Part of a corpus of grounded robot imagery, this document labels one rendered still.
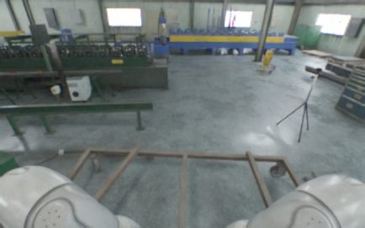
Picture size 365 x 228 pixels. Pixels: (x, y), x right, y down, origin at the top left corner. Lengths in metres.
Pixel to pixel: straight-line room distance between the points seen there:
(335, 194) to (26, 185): 0.69
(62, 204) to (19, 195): 0.14
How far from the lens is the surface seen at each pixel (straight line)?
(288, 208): 0.45
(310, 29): 13.53
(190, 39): 9.13
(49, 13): 14.84
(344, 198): 0.55
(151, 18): 12.82
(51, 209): 0.44
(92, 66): 5.08
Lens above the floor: 1.90
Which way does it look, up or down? 30 degrees down
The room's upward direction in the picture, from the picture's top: 1 degrees clockwise
